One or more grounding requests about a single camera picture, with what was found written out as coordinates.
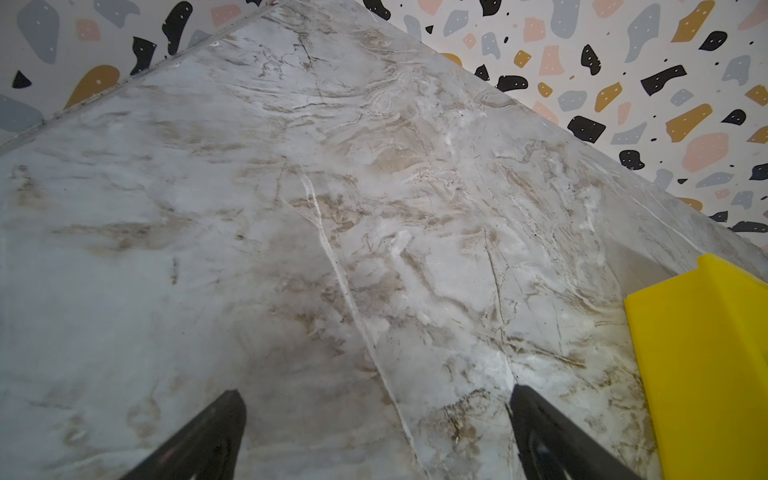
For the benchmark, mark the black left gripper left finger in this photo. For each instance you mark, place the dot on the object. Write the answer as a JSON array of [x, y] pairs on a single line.
[[205, 448]]

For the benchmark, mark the yellow plastic bin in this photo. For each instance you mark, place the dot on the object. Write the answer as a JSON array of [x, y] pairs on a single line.
[[700, 341]]

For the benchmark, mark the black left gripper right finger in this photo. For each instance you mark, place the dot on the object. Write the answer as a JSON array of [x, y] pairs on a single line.
[[551, 446]]

